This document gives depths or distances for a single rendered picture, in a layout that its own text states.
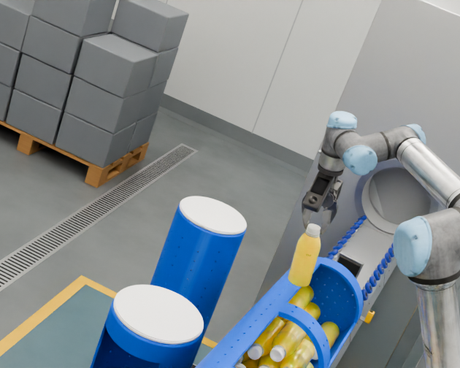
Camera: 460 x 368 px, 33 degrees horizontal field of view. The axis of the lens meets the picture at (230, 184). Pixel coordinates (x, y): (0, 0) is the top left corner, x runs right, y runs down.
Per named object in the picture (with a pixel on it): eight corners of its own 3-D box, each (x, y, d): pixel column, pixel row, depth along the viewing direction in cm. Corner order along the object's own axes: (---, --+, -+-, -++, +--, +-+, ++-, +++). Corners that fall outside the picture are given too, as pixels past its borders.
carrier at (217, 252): (190, 406, 333) (162, 362, 353) (259, 236, 300) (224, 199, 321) (132, 414, 316) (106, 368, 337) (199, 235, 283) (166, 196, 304)
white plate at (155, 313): (131, 273, 241) (129, 276, 242) (101, 316, 216) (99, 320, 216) (212, 307, 240) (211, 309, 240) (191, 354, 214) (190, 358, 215)
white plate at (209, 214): (259, 233, 300) (258, 236, 300) (225, 197, 320) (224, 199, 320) (200, 231, 284) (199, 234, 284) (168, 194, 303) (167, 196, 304)
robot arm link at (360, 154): (391, 144, 191) (372, 123, 200) (350, 155, 189) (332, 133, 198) (391, 170, 196) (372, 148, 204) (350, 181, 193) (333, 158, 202)
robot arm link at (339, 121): (337, 123, 196) (324, 108, 203) (328, 161, 202) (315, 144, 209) (364, 123, 199) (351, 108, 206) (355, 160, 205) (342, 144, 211)
